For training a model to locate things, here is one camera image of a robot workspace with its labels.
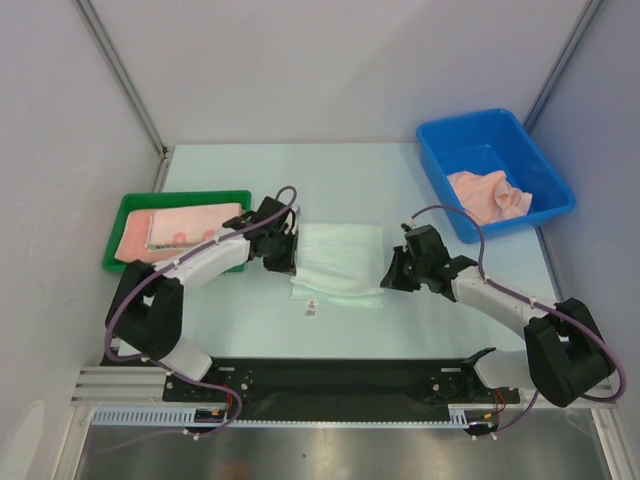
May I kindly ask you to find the white light blue towel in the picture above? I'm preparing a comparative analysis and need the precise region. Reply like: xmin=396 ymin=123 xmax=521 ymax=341
xmin=291 ymin=223 xmax=385 ymax=309

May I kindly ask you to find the pale pink towel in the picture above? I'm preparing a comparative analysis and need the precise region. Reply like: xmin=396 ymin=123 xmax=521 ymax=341
xmin=447 ymin=170 xmax=533 ymax=225

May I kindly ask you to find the pink cartoon face towel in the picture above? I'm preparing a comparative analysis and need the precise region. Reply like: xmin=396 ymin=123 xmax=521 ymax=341
xmin=146 ymin=203 xmax=243 ymax=250

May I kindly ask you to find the pink terry towel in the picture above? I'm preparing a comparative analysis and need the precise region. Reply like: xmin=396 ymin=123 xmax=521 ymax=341
xmin=114 ymin=209 xmax=154 ymax=263

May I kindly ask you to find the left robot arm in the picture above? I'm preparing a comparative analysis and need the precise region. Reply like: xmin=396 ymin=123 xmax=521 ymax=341
xmin=105 ymin=196 xmax=298 ymax=400

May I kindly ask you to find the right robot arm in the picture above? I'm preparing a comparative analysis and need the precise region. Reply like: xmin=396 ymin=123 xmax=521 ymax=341
xmin=380 ymin=224 xmax=617 ymax=407

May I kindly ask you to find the blue plastic bin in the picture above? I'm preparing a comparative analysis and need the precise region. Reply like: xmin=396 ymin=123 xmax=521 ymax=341
xmin=416 ymin=108 xmax=576 ymax=239

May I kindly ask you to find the green plastic tray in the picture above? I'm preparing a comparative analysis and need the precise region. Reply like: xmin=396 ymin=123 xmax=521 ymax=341
xmin=102 ymin=190 xmax=252 ymax=274

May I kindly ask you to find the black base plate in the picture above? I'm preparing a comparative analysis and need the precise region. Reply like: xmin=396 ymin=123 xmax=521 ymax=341
xmin=99 ymin=349 xmax=531 ymax=424

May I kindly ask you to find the white cable duct rail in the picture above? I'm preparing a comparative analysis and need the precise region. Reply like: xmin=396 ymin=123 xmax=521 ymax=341
xmin=91 ymin=405 xmax=499 ymax=435

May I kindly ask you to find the aluminium frame rail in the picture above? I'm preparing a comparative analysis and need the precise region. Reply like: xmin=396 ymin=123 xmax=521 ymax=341
xmin=69 ymin=364 xmax=619 ymax=409

